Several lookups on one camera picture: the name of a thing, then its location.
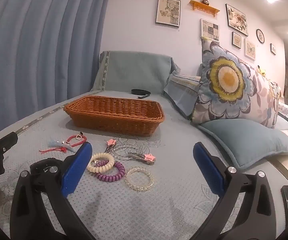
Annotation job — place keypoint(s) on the round black picture frame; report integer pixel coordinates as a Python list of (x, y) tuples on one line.
[(260, 36)]

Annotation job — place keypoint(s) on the tall butterfly picture frame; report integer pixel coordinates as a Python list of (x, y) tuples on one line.
[(168, 11)]

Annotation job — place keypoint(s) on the pink star hair clip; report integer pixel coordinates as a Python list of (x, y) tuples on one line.
[(147, 158), (112, 142)]

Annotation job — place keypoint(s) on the orange wall shelf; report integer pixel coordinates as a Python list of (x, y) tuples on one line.
[(204, 8)]

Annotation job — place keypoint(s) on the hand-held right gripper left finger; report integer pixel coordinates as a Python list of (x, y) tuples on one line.
[(76, 170)]

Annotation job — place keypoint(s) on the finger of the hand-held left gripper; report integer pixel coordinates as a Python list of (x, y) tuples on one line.
[(5, 141)]

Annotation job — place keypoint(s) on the tiny black picture frame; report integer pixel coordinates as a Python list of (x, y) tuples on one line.
[(273, 49)]

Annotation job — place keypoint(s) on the large floral pillow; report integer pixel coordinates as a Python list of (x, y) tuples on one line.
[(229, 80)]

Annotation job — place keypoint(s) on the plain blue cushion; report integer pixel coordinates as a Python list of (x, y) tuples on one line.
[(246, 140)]

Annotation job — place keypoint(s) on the brown wicker basket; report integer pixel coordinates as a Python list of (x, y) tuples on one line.
[(114, 112)]

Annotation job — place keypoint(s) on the small butterfly picture frame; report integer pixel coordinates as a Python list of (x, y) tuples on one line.
[(236, 40)]

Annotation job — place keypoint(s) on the large flower picture frame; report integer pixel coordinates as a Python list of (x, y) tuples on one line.
[(237, 20)]

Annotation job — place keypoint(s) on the striped blue patterned cushion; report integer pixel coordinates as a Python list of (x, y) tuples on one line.
[(181, 92)]

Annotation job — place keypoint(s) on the patchwork print picture frame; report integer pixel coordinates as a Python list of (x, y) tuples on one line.
[(209, 30)]

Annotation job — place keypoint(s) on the white butterfly picture frame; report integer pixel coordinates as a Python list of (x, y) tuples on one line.
[(250, 49)]

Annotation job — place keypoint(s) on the yellow brown plush toy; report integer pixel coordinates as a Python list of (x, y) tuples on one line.
[(261, 70)]

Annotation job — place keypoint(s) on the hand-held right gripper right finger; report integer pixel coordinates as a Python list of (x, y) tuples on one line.
[(209, 172)]

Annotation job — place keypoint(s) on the blue curtain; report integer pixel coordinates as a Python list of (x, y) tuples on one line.
[(46, 42)]

